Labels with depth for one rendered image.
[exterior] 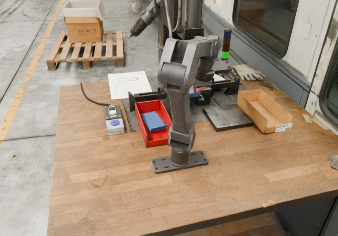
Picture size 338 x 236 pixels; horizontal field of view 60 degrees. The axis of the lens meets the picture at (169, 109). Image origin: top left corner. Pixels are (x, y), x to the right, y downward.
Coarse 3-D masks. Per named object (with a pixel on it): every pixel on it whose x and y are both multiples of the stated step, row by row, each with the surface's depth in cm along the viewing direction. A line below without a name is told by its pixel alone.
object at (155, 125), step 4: (152, 112) 132; (144, 116) 129; (148, 116) 129; (152, 116) 129; (156, 116) 129; (144, 120) 127; (148, 120) 127; (152, 120) 127; (156, 120) 127; (160, 120) 127; (148, 124) 124; (152, 124) 124; (156, 124) 124; (160, 124) 124; (148, 128) 122; (152, 128) 118; (156, 128) 119; (160, 128) 120; (164, 128) 122
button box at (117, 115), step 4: (80, 84) 155; (84, 96) 145; (92, 100) 141; (100, 104) 138; (104, 104) 138; (108, 104) 137; (104, 108) 131; (108, 108) 131; (116, 108) 131; (108, 112) 128; (116, 112) 127; (120, 112) 128; (108, 116) 125; (112, 116) 125; (116, 116) 125; (120, 116) 125
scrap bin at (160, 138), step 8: (136, 104) 129; (144, 104) 130; (152, 104) 132; (160, 104) 132; (136, 112) 127; (144, 112) 133; (160, 112) 133; (168, 120) 120; (144, 128) 113; (168, 128) 122; (144, 136) 113; (152, 136) 118; (160, 136) 118; (168, 136) 118; (152, 144) 112; (160, 144) 113
